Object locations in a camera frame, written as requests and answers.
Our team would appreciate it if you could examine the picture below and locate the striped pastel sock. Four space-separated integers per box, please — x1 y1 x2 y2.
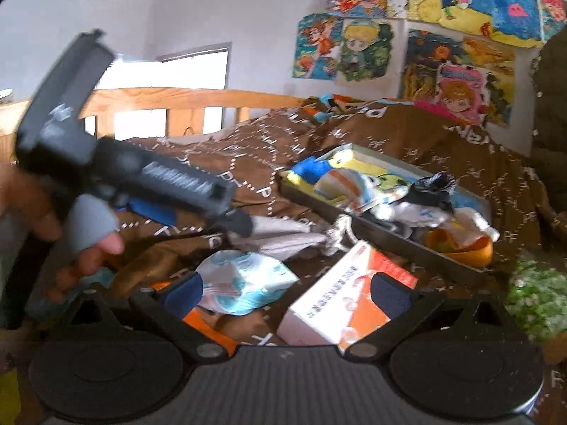
313 168 410 214

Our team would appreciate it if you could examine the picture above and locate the orange white medicine box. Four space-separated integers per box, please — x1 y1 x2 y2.
277 241 418 351

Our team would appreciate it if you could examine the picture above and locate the brown patterned duvet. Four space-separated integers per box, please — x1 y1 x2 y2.
26 93 567 425

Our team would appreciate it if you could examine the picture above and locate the olive quilted jacket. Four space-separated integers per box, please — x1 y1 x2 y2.
530 28 566 188

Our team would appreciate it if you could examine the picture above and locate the grey tray with frog picture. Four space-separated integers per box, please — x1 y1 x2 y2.
281 144 500 272

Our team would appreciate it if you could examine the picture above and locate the blond boy cartoon poster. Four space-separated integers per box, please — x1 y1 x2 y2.
337 18 395 84

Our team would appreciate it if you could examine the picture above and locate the navy dotted sock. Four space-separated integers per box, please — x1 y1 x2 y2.
404 172 457 213

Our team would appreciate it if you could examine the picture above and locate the wooden bed rail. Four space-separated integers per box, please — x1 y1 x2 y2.
0 86 307 160

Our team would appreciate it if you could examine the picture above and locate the starry night painting poster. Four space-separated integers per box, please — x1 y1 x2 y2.
398 29 465 102

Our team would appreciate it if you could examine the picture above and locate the white blue patterned sock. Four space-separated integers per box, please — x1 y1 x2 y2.
370 203 451 228

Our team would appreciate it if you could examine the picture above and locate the anime girl swimming poster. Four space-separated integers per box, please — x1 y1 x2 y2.
292 13 343 81

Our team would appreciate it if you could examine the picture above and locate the person left hand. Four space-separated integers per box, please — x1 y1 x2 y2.
1 162 124 303

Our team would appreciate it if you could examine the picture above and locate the white teal printed cloth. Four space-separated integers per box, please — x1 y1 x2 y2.
196 249 299 317

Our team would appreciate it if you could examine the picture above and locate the jar of green paper stars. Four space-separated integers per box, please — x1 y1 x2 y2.
505 252 566 364

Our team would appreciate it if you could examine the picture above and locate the underwater yellow sand poster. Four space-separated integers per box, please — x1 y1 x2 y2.
386 0 543 48

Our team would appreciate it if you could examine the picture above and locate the red-haired kid poster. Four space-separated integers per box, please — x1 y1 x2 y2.
537 0 566 43

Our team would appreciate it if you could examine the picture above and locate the pink anime girl poster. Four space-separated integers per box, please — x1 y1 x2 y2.
433 63 491 126

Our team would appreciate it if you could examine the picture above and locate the orange fabric band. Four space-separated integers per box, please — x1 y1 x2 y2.
424 228 493 269

